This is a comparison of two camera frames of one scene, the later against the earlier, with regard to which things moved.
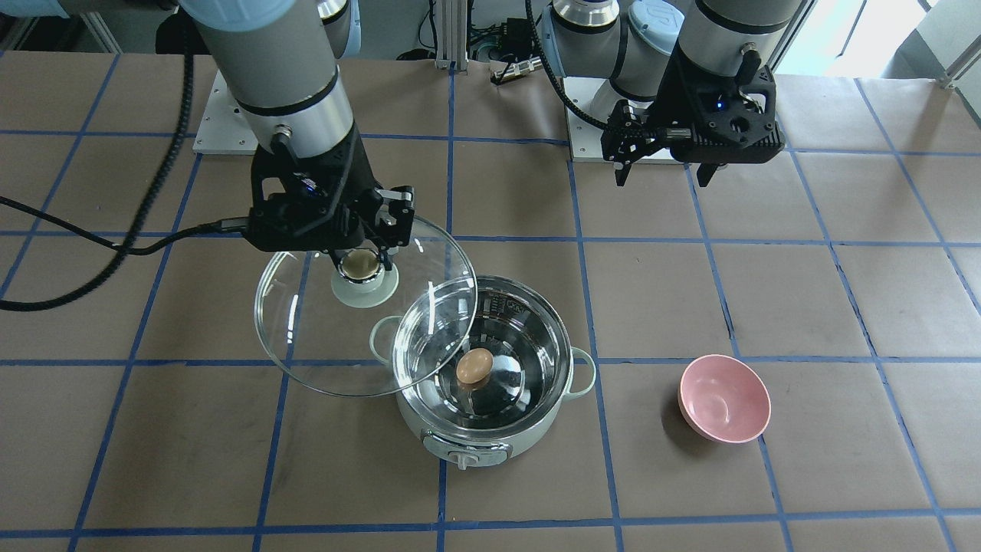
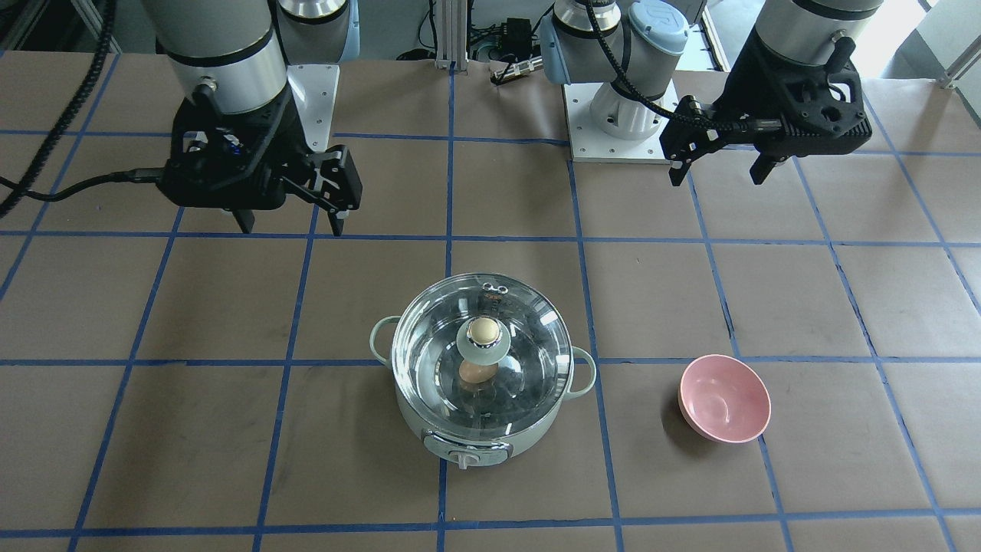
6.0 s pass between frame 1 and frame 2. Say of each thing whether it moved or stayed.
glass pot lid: moved
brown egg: stayed
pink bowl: stayed
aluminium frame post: stayed
